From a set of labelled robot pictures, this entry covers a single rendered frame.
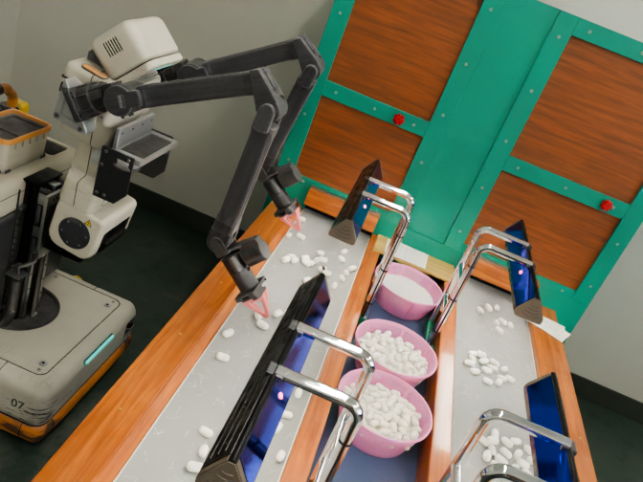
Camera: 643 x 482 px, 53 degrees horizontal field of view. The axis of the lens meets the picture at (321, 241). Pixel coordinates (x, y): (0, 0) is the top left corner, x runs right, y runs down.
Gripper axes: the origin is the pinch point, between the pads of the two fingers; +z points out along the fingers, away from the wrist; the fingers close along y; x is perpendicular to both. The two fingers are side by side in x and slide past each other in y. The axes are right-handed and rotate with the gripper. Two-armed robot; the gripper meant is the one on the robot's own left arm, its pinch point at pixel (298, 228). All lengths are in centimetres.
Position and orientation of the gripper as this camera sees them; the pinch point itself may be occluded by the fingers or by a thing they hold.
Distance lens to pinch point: 220.5
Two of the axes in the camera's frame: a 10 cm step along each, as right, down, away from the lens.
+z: 4.8, 8.4, 2.5
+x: -8.5, 3.8, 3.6
